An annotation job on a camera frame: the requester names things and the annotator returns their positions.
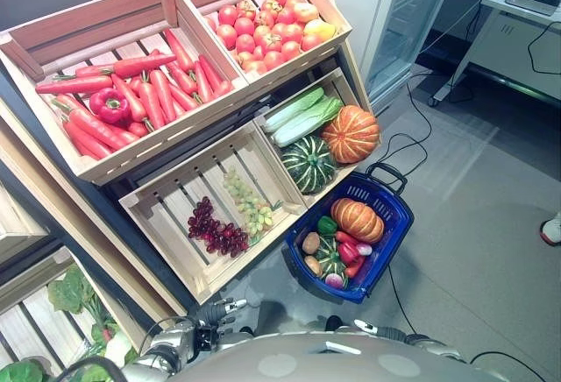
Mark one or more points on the white radish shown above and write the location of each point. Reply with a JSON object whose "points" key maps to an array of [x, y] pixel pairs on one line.
{"points": [[117, 349]]}

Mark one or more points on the large green striped pumpkin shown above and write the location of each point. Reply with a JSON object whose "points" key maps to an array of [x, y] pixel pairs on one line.
{"points": [[309, 165]]}

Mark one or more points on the wooden crate with tomatoes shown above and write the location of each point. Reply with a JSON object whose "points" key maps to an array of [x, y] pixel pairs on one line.
{"points": [[307, 58]]}

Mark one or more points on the green bell pepper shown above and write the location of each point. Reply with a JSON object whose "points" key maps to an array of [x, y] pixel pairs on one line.
{"points": [[326, 225]]}

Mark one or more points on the wooden crate with grapes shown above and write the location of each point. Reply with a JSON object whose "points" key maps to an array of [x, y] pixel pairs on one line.
{"points": [[175, 207]]}

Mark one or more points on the brown potato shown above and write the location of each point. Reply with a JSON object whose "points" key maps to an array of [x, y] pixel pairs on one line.
{"points": [[313, 266], [311, 242]]}

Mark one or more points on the purple grape bunch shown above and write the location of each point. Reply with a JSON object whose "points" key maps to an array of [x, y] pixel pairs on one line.
{"points": [[219, 233]]}

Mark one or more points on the green grape bunch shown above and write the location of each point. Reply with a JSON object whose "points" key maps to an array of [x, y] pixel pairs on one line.
{"points": [[250, 207]]}

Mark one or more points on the large orange pumpkin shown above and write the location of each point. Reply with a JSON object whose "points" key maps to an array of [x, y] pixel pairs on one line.
{"points": [[350, 134]]}

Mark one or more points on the purple white turnip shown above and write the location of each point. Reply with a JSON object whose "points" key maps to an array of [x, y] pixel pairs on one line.
{"points": [[335, 280]]}

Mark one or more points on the yellow orange fruit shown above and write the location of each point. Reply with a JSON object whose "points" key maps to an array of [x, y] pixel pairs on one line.
{"points": [[320, 29]]}

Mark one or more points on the green napa cabbage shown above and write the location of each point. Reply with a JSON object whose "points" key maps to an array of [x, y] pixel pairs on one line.
{"points": [[293, 108], [307, 121]]}

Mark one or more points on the wooden produce display stand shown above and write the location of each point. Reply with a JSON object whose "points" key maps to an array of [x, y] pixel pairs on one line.
{"points": [[66, 207]]}

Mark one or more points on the orange carrot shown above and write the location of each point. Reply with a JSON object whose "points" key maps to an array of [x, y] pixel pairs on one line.
{"points": [[184, 98], [211, 71], [162, 93], [179, 51], [87, 142], [125, 135], [70, 101], [222, 88], [94, 71], [203, 82], [151, 107], [74, 85], [138, 129], [182, 77], [96, 128], [140, 65], [129, 98]]}

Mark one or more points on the blue plastic shopping basket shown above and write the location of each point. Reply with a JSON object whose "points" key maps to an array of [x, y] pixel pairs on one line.
{"points": [[394, 220]]}

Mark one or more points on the white cabinet table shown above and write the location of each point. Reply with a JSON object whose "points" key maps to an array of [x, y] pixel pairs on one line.
{"points": [[504, 36]]}

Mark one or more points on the wooden crate with carrots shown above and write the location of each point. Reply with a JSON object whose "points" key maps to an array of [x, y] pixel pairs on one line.
{"points": [[144, 150]]}

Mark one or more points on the small green striped squash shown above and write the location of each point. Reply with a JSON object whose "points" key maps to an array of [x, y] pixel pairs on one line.
{"points": [[328, 257]]}

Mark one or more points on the wooden crate with pumpkins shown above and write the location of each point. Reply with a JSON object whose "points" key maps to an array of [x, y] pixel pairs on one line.
{"points": [[325, 191]]}

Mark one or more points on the pink radish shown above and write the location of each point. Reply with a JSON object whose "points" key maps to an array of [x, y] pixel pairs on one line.
{"points": [[364, 249]]}

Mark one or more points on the empty wooden crate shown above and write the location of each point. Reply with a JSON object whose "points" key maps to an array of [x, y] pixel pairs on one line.
{"points": [[17, 224]]}

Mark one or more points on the red chili pepper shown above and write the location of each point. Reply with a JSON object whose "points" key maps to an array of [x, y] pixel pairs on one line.
{"points": [[346, 237], [355, 268]]}

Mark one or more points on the red bell pepper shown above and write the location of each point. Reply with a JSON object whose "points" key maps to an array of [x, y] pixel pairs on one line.
{"points": [[109, 108]]}

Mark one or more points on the person's shoe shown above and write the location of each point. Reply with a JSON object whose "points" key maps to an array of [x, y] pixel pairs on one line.
{"points": [[553, 228]]}

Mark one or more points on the silver robot body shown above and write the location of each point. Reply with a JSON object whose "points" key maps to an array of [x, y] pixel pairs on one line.
{"points": [[307, 360]]}

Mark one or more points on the glass door refrigerator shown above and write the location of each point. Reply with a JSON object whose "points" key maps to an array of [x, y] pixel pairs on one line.
{"points": [[407, 27]]}

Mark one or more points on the leafy green vegetable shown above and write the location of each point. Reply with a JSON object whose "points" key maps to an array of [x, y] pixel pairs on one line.
{"points": [[19, 373], [72, 294]]}

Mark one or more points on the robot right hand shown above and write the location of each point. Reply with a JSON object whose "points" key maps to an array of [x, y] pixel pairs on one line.
{"points": [[388, 333]]}

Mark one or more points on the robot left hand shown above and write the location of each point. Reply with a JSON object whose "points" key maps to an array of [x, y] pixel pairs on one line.
{"points": [[215, 314]]}

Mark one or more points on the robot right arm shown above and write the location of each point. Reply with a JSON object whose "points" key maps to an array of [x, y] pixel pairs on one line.
{"points": [[438, 349]]}

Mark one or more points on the small orange pumpkin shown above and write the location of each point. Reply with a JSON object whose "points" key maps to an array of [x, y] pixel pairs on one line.
{"points": [[357, 220]]}

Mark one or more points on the wooden crate with greens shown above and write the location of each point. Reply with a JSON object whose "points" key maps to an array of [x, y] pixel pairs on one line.
{"points": [[39, 325]]}

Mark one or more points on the small red pepper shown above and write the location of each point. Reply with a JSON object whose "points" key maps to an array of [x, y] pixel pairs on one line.
{"points": [[347, 252]]}

